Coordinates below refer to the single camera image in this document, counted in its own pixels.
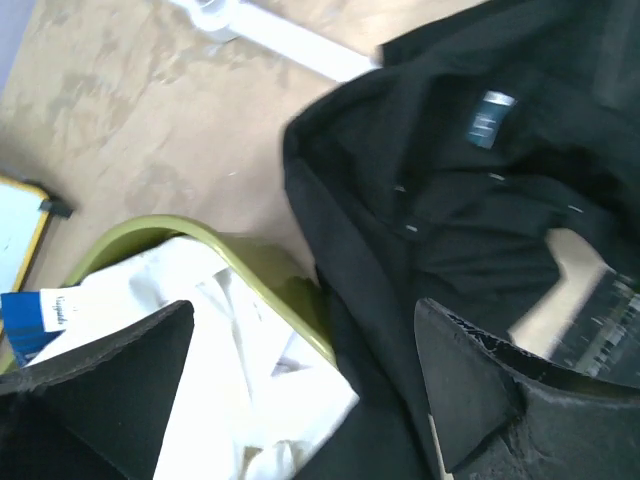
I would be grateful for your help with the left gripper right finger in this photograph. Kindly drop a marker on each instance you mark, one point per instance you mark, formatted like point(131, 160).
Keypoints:
point(501, 412)

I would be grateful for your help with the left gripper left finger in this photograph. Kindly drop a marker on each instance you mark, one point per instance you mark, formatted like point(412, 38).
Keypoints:
point(99, 411)

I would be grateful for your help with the black shirt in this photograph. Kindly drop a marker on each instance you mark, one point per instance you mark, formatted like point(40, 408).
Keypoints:
point(491, 165)

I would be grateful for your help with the white cloth in basket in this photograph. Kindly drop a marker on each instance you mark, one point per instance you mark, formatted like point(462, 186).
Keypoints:
point(254, 400)

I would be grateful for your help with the small whiteboard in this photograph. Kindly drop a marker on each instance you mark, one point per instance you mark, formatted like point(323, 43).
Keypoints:
point(25, 211)

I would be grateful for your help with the olive green laundry basket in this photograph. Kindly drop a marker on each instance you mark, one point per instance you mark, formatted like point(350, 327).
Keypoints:
point(260, 265)

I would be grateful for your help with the white metal clothes rack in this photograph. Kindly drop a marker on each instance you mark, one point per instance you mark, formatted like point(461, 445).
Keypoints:
point(224, 21)

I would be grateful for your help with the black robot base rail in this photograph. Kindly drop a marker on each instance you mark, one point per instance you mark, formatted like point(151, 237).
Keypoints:
point(603, 339)

